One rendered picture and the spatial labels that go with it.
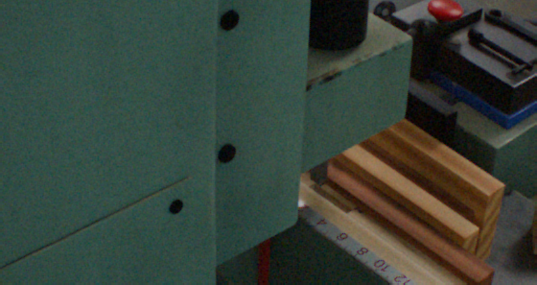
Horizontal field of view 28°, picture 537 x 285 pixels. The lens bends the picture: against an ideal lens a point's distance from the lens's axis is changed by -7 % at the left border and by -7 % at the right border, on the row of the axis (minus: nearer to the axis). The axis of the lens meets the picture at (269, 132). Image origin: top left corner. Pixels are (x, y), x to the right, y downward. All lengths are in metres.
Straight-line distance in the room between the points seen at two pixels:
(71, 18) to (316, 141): 0.32
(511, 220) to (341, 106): 0.21
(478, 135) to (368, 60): 0.16
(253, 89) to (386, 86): 0.17
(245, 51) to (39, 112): 0.16
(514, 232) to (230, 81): 0.35
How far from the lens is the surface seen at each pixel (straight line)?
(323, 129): 0.74
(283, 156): 0.66
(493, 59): 0.90
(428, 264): 0.78
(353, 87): 0.74
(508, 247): 0.87
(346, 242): 0.77
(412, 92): 0.85
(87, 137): 0.50
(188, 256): 0.58
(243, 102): 0.62
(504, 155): 0.88
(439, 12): 0.90
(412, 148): 0.84
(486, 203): 0.80
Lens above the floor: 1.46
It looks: 36 degrees down
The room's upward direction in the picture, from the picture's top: 2 degrees clockwise
